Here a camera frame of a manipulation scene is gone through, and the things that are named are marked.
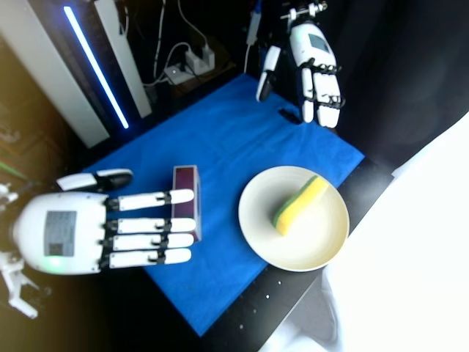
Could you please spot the yellow and green sponge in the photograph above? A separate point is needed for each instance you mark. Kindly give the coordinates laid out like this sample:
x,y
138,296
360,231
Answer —
x,y
298,207

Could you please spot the cream round plate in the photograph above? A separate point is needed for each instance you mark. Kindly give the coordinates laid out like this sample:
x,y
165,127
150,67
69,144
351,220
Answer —
x,y
311,242

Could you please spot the maroon small box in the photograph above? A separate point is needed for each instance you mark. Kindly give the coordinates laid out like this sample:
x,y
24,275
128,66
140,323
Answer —
x,y
185,177

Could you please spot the white power strip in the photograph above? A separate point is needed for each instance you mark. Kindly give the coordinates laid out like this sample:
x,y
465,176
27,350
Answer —
x,y
201,58

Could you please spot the blue table cloth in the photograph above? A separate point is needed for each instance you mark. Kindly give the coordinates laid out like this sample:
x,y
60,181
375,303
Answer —
x,y
227,139

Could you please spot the white fabric cover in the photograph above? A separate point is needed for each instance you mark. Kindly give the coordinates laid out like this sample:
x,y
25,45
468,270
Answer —
x,y
410,256

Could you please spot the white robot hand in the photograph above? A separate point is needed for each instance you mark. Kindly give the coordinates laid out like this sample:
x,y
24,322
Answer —
x,y
62,227
311,47

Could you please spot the white column with blue light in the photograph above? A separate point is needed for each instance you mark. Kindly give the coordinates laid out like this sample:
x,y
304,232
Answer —
x,y
44,62

